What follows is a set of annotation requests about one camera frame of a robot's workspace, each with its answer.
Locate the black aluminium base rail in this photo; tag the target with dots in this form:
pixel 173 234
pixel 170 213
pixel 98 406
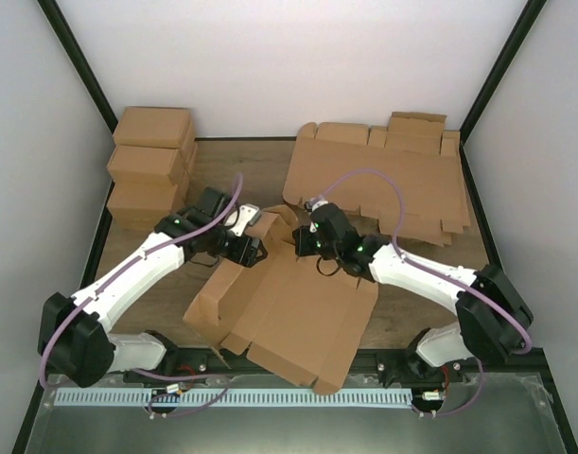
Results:
pixel 389 365

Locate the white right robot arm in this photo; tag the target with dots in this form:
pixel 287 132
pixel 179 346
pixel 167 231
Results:
pixel 492 319

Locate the upright cardboard sheet at back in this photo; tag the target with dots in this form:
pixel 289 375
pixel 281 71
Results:
pixel 415 132

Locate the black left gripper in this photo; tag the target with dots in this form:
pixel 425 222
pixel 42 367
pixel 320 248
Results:
pixel 246 254

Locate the left black frame post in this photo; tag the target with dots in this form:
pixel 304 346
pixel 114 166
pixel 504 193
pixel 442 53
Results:
pixel 65 35

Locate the stack of flat cardboard sheets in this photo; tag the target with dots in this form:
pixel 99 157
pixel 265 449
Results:
pixel 419 196

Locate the black frame post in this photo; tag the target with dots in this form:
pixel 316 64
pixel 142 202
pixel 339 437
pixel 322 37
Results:
pixel 65 35
pixel 517 36

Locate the right black frame post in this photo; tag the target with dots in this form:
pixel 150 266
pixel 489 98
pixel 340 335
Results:
pixel 517 36

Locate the light blue slotted cable duct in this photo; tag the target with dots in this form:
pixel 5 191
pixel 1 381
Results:
pixel 239 398

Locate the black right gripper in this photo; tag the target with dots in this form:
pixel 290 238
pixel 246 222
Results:
pixel 300 238

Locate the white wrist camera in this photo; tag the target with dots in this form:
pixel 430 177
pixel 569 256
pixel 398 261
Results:
pixel 310 207
pixel 244 216

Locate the cardboard box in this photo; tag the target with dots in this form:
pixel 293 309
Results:
pixel 139 207
pixel 156 127
pixel 282 305
pixel 161 166

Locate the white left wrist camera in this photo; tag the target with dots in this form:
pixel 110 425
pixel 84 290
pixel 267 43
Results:
pixel 244 216

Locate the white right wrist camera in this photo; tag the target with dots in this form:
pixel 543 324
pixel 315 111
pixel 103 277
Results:
pixel 310 207

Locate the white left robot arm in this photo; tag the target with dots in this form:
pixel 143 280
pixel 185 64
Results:
pixel 76 335

